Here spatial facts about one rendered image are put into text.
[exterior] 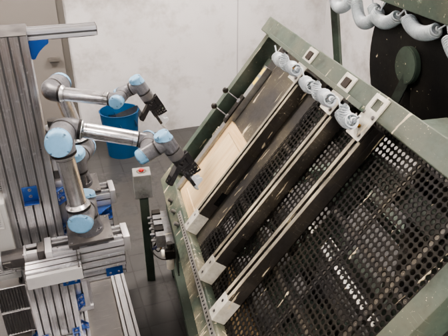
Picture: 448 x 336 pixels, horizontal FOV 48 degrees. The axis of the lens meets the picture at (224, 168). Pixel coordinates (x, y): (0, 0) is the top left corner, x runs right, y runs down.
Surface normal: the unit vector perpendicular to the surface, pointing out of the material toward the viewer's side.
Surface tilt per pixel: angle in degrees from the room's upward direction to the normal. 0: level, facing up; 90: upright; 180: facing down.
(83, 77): 90
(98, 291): 0
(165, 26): 90
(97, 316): 0
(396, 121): 53
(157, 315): 0
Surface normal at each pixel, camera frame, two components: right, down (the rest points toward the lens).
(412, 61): -0.97, 0.11
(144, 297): 0.00, -0.88
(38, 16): 0.33, 0.45
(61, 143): 0.11, 0.36
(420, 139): -0.78, -0.44
